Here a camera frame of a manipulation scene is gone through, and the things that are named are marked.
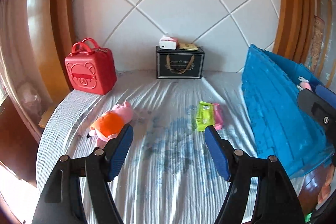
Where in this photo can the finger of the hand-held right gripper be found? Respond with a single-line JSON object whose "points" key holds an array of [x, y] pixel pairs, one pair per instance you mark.
{"points": [[326, 92], [309, 104]]}

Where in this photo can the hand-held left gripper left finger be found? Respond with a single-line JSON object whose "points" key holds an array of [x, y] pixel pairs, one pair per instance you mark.
{"points": [[120, 153]]}

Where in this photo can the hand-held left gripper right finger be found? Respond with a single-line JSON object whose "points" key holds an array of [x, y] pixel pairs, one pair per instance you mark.
{"points": [[218, 153]]}

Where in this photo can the small pink pig plush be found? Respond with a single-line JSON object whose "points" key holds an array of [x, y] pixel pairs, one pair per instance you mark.
{"points": [[305, 85]]}

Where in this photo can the blue plastic storage crate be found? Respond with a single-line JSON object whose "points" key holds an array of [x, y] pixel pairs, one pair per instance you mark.
{"points": [[275, 113]]}

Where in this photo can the pink packet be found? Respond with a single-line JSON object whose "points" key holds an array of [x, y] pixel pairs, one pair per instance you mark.
{"points": [[218, 116]]}

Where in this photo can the lime green packet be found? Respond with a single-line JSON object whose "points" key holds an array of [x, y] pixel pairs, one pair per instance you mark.
{"points": [[204, 115]]}

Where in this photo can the rolled patterned carpet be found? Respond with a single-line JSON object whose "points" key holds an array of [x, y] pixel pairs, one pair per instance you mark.
{"points": [[319, 40]]}

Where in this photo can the wooden nightstand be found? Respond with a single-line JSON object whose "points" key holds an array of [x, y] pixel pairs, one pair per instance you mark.
{"points": [[46, 119]]}

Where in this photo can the red bear suitcase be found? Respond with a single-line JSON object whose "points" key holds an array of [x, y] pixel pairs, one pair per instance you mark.
{"points": [[89, 74]]}

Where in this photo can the person's bare leg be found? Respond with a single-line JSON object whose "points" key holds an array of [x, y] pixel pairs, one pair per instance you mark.
{"points": [[324, 192]]}

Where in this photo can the black gift box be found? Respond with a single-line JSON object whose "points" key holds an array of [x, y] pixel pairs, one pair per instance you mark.
{"points": [[178, 64]]}

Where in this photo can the pale plastic bag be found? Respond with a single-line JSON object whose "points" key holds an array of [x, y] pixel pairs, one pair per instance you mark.
{"points": [[30, 95]]}

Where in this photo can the person's green clothing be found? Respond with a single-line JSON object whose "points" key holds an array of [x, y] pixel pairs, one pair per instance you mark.
{"points": [[312, 214]]}

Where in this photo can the small beige box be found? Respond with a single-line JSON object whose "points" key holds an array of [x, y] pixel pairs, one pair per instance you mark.
{"points": [[187, 46]]}

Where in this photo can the white red tissue pack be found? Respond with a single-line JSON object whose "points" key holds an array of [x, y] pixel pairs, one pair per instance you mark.
{"points": [[168, 43]]}

